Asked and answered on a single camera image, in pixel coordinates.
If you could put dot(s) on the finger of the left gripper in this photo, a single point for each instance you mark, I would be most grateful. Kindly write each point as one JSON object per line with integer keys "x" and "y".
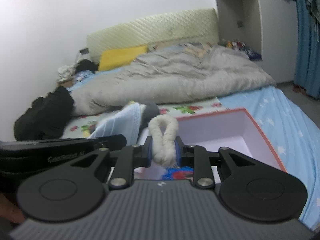
{"x": 113, "y": 142}

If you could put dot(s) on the floral bed sheet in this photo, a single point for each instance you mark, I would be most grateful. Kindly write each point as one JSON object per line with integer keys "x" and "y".
{"x": 84, "y": 126}

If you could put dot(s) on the blue red snack bag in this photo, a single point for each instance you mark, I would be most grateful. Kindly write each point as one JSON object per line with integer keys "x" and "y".
{"x": 178, "y": 173}

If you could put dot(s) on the grey wardrobe cabinet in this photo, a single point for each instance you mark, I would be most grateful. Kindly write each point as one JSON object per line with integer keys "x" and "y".
{"x": 268, "y": 27}

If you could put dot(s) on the person's left hand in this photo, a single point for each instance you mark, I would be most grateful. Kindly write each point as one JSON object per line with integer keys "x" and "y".
{"x": 10, "y": 211}

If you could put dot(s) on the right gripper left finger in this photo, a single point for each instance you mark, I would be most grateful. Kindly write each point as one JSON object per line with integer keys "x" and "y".
{"x": 126, "y": 160}

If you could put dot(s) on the grey duvet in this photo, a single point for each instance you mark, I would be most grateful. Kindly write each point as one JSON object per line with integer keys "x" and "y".
{"x": 174, "y": 75}

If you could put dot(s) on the yellow pillow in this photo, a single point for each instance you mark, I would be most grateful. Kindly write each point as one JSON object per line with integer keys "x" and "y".
{"x": 115, "y": 58}

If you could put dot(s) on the bottles on bedside shelf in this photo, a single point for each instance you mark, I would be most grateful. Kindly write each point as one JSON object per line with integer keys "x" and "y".
{"x": 242, "y": 47}

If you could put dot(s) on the pink cardboard box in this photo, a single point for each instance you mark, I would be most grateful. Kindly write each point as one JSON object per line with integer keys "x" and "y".
{"x": 233, "y": 128}

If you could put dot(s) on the blue curtain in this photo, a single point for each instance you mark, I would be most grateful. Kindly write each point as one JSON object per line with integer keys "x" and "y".
{"x": 307, "y": 64}

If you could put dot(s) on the blue surgical mask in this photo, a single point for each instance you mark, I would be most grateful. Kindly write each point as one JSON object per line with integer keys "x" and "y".
{"x": 114, "y": 125}

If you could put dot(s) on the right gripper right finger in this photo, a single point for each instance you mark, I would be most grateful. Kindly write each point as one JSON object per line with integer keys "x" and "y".
{"x": 196, "y": 157}

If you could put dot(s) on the black clothing pile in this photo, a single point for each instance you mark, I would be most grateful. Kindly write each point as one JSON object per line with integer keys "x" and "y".
{"x": 46, "y": 118}

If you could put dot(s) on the grey white penguin plush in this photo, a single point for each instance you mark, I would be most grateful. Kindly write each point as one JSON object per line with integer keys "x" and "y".
{"x": 148, "y": 113}

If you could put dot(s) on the white fluffy towel strip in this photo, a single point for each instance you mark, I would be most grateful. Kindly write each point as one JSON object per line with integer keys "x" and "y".
{"x": 163, "y": 129}

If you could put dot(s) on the white crumpled cloth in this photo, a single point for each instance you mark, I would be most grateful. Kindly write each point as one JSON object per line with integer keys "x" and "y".
{"x": 65, "y": 73}

